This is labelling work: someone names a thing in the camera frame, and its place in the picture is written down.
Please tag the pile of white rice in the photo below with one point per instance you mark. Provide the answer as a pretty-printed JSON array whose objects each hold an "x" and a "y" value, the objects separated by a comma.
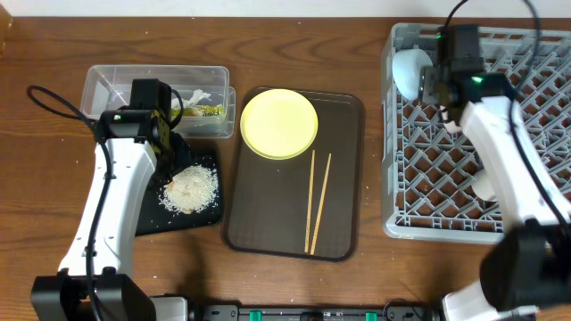
[{"x": 191, "y": 191}]

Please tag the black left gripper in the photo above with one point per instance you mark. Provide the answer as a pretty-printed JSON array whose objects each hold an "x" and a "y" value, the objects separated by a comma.
[{"x": 166, "y": 145}]

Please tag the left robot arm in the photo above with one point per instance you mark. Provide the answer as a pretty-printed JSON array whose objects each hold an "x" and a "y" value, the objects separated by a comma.
[{"x": 135, "y": 147}]

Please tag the grey dishwasher rack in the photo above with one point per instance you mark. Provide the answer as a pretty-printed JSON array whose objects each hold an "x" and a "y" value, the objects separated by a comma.
[{"x": 427, "y": 172}]

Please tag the pale green cup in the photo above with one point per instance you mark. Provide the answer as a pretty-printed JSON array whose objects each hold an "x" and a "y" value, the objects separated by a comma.
[{"x": 482, "y": 187}]

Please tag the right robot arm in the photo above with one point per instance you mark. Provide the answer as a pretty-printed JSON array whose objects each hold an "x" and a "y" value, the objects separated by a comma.
[{"x": 529, "y": 269}]

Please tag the wooden chopstick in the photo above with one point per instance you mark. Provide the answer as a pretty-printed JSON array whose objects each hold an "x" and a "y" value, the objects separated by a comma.
[
  {"x": 321, "y": 204},
  {"x": 309, "y": 203}
]

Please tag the wooden chopstick left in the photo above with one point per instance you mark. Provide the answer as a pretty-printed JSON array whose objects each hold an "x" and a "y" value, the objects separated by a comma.
[{"x": 309, "y": 203}]

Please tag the clear plastic bin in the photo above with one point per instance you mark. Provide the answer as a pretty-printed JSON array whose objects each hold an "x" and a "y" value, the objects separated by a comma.
[{"x": 108, "y": 87}]

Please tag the green snack wrapper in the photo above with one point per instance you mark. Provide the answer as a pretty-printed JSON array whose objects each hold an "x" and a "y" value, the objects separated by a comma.
[{"x": 197, "y": 110}]

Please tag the yellow plate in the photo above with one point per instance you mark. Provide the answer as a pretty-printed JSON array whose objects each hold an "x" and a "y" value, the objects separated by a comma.
[{"x": 279, "y": 124}]

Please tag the white plastic wrap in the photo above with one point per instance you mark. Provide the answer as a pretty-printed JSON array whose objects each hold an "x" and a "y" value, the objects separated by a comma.
[{"x": 194, "y": 99}]

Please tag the black waste tray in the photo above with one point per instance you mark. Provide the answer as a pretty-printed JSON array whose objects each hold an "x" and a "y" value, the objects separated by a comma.
[{"x": 154, "y": 218}]

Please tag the dark brown serving tray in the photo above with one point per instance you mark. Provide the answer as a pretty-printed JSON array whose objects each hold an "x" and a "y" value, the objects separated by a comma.
[{"x": 267, "y": 211}]

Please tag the wooden chopstick right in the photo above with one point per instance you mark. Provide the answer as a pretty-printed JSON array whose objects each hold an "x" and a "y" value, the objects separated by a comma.
[{"x": 321, "y": 204}]

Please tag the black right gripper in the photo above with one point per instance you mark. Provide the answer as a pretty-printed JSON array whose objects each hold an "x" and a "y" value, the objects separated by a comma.
[{"x": 429, "y": 78}]

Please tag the light blue bowl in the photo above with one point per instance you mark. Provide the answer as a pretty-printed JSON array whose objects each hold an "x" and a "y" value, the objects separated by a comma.
[{"x": 406, "y": 68}]

